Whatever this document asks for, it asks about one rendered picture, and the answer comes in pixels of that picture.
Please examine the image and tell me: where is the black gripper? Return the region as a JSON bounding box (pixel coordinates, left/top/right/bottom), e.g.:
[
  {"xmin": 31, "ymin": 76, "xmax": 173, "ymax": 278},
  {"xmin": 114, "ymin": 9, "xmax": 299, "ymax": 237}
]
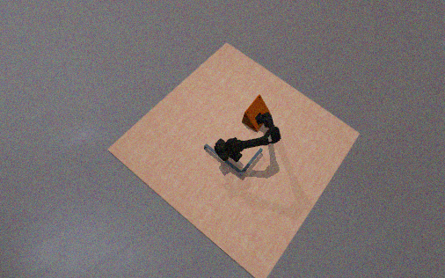
[{"xmin": 215, "ymin": 138, "xmax": 242, "ymax": 162}]

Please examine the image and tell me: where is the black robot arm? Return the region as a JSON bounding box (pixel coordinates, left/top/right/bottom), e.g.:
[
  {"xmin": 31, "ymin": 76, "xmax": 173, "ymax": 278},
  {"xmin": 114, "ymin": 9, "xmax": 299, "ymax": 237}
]
[{"xmin": 214, "ymin": 112, "xmax": 281, "ymax": 161}]

